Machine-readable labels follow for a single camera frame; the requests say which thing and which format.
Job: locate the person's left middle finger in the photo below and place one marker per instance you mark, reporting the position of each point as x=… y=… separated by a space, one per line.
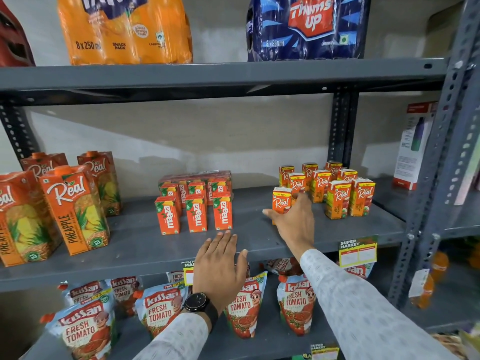
x=225 y=241

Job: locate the red soda bottle multipack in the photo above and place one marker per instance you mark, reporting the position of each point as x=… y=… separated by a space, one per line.
x=13 y=37

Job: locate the large pineapple juice carton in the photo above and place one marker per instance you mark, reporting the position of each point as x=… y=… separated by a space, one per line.
x=75 y=209
x=22 y=221
x=103 y=179
x=43 y=163

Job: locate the person's left thumb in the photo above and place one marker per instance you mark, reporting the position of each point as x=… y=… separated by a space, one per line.
x=243 y=264

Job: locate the cluster of yellow-top juice cartons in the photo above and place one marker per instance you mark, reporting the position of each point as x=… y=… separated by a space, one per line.
x=339 y=198

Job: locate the yellow shelf price tag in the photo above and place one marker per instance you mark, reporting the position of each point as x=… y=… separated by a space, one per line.
x=324 y=352
x=358 y=253
x=187 y=273

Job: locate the black wristwatch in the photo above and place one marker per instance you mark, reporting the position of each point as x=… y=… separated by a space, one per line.
x=197 y=302

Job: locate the white bottle product box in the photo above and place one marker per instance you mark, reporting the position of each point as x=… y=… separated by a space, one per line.
x=412 y=146

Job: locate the brown cardboard box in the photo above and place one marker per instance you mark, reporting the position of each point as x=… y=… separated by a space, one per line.
x=444 y=29

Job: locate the white and green product box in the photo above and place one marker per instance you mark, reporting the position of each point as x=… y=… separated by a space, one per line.
x=470 y=176

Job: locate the white shelf price tag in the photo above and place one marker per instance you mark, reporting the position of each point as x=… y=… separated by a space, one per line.
x=418 y=284

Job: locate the grey slotted-angle side rack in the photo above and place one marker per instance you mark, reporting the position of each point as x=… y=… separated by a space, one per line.
x=450 y=112

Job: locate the grey metal shelf rack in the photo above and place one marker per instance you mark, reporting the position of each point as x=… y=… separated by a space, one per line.
x=150 y=243

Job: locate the small green-top juice carton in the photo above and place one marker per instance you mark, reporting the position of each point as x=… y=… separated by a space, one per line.
x=223 y=212
x=196 y=214
x=167 y=217

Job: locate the orange juice bottle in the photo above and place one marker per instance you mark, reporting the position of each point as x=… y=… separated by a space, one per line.
x=439 y=266
x=425 y=296

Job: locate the person's right thumb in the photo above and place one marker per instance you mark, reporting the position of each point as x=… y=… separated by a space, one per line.
x=270 y=213

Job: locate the shrink-wrapped pack of juice cartons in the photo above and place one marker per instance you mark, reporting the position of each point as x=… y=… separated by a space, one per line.
x=197 y=179

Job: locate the person's left forearm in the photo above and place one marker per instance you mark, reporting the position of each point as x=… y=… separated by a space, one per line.
x=176 y=341

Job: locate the orange soda bottle multipack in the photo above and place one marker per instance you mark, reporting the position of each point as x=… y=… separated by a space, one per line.
x=123 y=29

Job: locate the row of tomato ketchup pouches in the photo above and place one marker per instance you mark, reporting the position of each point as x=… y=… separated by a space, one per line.
x=161 y=311

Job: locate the person's right hand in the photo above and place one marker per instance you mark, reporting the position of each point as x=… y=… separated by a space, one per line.
x=298 y=228

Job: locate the person's right forearm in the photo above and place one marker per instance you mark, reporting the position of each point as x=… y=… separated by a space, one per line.
x=360 y=314

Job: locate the person's left hand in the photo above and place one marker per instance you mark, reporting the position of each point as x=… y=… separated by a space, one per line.
x=215 y=269

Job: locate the blue cola bottle multipack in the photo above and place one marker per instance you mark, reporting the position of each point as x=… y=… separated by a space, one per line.
x=307 y=26

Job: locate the single small yellow-top juice box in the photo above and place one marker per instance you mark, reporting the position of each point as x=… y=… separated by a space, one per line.
x=281 y=200

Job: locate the person's left little finger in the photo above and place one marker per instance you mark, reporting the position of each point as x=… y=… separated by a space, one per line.
x=204 y=250

